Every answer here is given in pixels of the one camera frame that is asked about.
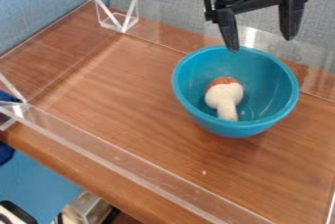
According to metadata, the white toy mushroom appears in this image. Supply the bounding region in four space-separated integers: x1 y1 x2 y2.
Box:
203 77 244 121

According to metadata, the clear acrylic back barrier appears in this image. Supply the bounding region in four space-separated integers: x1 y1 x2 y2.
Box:
126 0 335 102

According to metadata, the clear acrylic front barrier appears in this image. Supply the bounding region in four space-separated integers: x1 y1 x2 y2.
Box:
0 73 273 224

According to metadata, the clear acrylic corner bracket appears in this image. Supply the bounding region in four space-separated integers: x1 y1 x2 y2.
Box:
94 0 139 33

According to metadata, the blue object at left edge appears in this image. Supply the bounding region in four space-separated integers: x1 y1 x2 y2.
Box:
0 89 21 166

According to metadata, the black white object bottom left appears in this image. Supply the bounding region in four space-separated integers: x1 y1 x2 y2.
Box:
0 201 37 224

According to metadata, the clear acrylic barrier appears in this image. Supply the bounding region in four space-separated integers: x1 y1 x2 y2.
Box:
126 0 335 102
0 73 273 224

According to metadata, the blue plastic bowl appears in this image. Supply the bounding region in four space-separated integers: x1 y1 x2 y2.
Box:
171 46 299 138

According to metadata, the metal table leg frame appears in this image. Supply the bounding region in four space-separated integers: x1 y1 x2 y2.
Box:
51 192 112 224

